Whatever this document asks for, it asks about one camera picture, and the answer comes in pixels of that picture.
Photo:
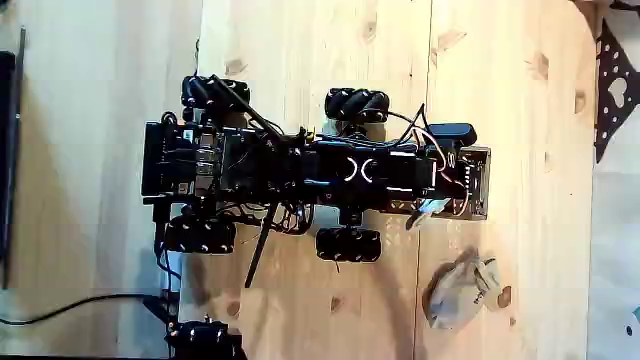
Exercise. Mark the grey sock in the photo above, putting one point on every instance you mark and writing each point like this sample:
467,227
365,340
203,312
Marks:
460,295

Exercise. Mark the brown perforated basket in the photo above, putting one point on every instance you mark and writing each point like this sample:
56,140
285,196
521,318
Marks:
481,212

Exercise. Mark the black mecanum wheel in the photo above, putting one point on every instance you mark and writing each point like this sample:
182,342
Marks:
215,92
200,235
348,244
356,105

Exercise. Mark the white patterned cloth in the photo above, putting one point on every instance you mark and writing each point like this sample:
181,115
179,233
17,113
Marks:
615,225

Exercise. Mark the black perforated heart sheet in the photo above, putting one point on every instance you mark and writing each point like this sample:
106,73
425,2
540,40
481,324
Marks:
606,125

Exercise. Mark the black rod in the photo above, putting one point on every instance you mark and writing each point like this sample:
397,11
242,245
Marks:
261,245
250,112

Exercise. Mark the black mobile base chassis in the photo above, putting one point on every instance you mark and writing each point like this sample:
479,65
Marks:
210,160

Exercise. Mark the black device with lights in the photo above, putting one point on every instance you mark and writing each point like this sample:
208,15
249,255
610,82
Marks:
205,342

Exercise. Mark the black panel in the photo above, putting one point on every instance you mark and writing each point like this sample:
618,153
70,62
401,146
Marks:
6,150

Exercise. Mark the black oval camera box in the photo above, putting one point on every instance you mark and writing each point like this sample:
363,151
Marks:
452,133

